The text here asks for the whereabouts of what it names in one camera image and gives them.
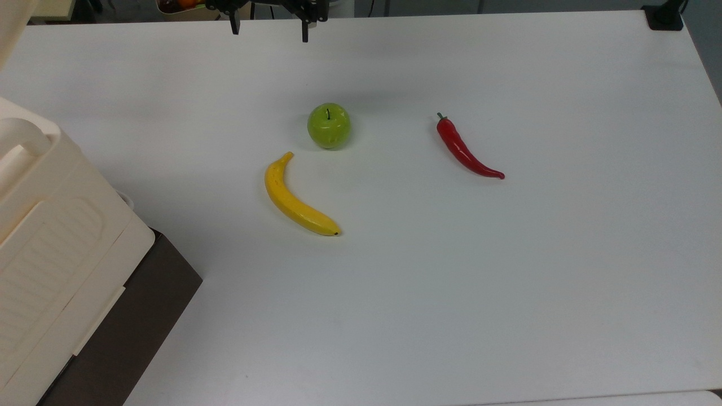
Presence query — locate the black Franka gripper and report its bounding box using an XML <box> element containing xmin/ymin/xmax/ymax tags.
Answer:
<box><xmin>205</xmin><ymin>0</ymin><xmax>331</xmax><ymax>43</ymax></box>

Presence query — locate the green apple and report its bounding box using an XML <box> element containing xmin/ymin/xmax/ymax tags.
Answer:
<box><xmin>307</xmin><ymin>103</ymin><xmax>351</xmax><ymax>150</ymax></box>

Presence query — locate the basket of fruit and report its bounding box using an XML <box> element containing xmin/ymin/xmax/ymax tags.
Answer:
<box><xmin>156</xmin><ymin>0</ymin><xmax>205</xmax><ymax>14</ymax></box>

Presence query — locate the yellow banana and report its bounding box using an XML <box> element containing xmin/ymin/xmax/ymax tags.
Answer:
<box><xmin>264</xmin><ymin>151</ymin><xmax>342</xmax><ymax>237</ymax></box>

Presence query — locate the red chili pepper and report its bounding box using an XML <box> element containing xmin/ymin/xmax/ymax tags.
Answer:
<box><xmin>436</xmin><ymin>112</ymin><xmax>506</xmax><ymax>180</ymax></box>

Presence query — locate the cream cabinet door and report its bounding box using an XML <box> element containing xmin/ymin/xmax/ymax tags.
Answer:
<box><xmin>0</xmin><ymin>0</ymin><xmax>41</xmax><ymax>71</ymax></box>

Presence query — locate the dark brown drawer base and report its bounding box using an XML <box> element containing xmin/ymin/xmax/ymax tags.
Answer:
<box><xmin>35</xmin><ymin>228</ymin><xmax>204</xmax><ymax>406</ymax></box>

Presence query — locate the black table clamp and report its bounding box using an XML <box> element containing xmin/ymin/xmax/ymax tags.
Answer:
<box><xmin>641</xmin><ymin>0</ymin><xmax>686</xmax><ymax>31</ymax></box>

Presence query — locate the cream plastic cabinet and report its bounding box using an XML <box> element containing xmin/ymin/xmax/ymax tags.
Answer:
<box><xmin>0</xmin><ymin>97</ymin><xmax>156</xmax><ymax>406</ymax></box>

